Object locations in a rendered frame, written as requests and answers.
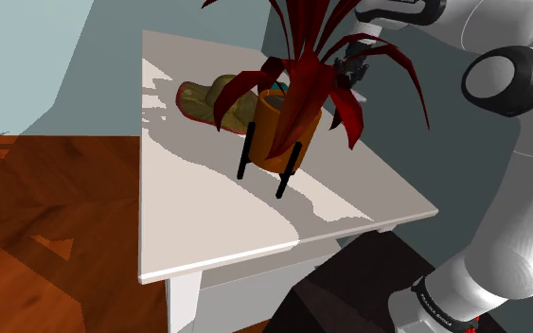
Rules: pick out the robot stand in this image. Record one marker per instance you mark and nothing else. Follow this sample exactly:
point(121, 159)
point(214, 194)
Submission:
point(349, 286)

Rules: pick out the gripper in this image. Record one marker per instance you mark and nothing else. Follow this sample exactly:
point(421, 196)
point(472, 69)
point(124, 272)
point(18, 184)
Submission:
point(354, 68)

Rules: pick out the teal rounded thing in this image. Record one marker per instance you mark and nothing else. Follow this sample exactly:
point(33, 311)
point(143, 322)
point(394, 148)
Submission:
point(280, 85)

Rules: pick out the white table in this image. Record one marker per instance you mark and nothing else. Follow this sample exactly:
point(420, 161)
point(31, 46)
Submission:
point(201, 221)

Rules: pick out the olive straw hat red rim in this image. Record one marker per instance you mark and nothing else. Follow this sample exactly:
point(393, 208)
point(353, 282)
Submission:
point(197, 103)

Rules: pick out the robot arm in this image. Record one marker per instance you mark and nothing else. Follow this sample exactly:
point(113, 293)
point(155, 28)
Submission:
point(524, 221)

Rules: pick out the red plant in orange pot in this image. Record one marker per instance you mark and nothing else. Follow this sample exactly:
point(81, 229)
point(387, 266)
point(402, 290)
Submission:
point(266, 138)

